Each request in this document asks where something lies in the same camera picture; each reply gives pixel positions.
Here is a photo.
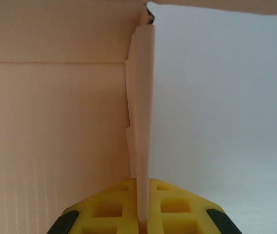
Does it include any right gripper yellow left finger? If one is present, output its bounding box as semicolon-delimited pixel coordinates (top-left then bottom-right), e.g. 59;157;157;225
46;178;141;234

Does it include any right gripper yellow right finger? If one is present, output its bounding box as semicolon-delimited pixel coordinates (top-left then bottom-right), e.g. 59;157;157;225
146;178;238;234

